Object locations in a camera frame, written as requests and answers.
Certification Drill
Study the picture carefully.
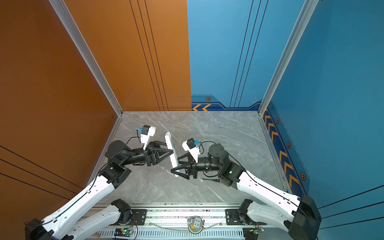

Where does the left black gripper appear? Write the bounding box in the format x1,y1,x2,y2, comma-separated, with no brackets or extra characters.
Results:
121,142,173,170

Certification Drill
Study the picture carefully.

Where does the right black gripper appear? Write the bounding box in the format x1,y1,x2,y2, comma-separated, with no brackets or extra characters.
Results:
172,152,224,182

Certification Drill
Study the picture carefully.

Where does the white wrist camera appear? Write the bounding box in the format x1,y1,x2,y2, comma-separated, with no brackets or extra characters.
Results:
182,138,201,163
138,125,156,150

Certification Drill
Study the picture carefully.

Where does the green circuit board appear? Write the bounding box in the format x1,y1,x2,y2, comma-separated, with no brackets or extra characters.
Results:
113,228,135,239

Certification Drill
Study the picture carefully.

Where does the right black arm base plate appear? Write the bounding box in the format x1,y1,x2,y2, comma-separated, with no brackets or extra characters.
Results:
225,209,267,226

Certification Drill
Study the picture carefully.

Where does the right small circuit board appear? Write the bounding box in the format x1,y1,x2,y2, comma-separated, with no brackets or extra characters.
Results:
250,225,265,236

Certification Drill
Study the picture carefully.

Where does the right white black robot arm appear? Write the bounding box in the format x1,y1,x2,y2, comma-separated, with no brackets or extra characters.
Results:
171,144,322,240

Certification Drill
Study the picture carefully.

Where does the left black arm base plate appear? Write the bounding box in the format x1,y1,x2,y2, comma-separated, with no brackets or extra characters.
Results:
117,209,147,227

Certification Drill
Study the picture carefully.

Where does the white remote control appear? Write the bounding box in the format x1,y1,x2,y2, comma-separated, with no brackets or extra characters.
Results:
164,131,181,178

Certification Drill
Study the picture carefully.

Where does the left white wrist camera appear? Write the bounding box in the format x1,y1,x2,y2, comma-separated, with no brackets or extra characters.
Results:
138,125,156,150

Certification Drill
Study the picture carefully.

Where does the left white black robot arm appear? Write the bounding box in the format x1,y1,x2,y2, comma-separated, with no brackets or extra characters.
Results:
25,140,175,240

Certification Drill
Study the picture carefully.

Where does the red handled screwdriver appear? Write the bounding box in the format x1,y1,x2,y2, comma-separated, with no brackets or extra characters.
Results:
202,178,221,183

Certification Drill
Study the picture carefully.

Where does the round grey power socket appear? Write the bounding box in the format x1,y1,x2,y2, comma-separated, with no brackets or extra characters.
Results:
187,216,205,235

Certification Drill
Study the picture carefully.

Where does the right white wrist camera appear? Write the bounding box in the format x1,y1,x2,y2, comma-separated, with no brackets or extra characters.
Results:
182,138,201,163

